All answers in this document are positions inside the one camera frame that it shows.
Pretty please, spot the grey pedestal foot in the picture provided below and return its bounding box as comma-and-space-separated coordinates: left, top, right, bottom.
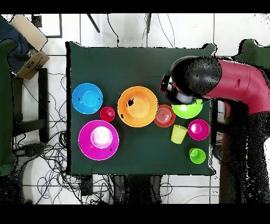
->
14, 143, 45, 158

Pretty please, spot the blue bowl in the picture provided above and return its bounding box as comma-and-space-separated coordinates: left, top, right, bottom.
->
71, 82, 104, 115

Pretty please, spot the small orange-red bowl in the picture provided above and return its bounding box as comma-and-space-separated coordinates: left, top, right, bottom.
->
153, 104, 176, 128

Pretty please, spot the beige box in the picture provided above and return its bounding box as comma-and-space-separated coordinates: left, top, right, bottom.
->
9, 14, 49, 52

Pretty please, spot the green cloth covered table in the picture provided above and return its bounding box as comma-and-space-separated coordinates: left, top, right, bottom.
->
231, 39, 270, 69
0, 39, 18, 176

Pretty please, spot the black tripod leg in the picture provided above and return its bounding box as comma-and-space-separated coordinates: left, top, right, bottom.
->
86, 13, 101, 33
146, 13, 152, 34

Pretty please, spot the tangle of floor cables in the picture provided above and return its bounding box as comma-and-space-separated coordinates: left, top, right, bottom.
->
21, 72, 115, 204

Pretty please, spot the red cup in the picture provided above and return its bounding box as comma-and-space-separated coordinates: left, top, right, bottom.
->
100, 106, 116, 123

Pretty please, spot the black cable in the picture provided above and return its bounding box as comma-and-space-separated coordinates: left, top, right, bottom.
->
107, 13, 120, 48

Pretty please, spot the small crimson bowl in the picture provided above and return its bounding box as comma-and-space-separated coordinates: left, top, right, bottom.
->
188, 118, 210, 142

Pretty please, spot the large orange bowl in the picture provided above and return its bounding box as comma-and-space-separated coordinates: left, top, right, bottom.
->
117, 86, 159, 128

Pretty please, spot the large pink bowl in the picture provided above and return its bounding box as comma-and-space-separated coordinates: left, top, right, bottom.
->
78, 119, 120, 161

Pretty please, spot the brown cardboard box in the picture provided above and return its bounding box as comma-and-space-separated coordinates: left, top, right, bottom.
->
16, 50, 51, 80

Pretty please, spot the green cup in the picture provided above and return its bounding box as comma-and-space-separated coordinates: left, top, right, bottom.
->
188, 147, 207, 165

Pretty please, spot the black stool frame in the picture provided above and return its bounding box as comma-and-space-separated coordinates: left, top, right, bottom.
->
11, 68, 50, 144

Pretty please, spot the black power strip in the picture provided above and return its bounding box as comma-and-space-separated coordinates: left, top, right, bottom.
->
81, 175, 94, 197

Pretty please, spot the light green bowl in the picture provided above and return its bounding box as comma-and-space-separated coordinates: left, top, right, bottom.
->
171, 98, 204, 119

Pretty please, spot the yellow cup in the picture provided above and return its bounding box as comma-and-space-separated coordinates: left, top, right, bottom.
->
170, 124, 189, 145

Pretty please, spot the dark green tablecloth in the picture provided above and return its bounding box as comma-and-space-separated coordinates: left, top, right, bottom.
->
65, 41, 217, 176

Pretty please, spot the dark blue cloth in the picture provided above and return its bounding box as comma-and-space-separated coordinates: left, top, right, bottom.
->
0, 16, 32, 73

